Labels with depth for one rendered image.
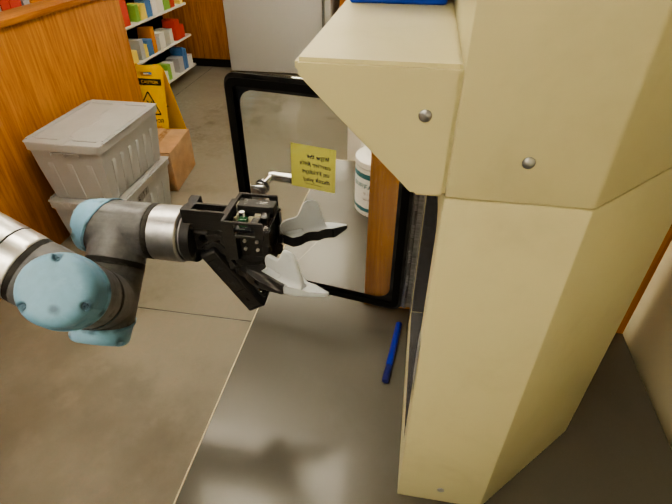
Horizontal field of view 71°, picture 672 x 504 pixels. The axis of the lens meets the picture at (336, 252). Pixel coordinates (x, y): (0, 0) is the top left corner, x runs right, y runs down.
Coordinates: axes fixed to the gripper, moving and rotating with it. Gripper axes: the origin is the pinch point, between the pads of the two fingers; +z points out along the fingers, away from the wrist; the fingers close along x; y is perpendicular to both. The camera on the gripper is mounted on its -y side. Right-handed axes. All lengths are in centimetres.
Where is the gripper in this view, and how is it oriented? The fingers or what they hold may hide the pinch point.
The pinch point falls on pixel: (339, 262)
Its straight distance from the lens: 61.5
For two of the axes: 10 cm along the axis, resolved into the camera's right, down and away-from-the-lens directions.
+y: 0.0, -8.0, -6.0
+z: 9.9, 1.0, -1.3
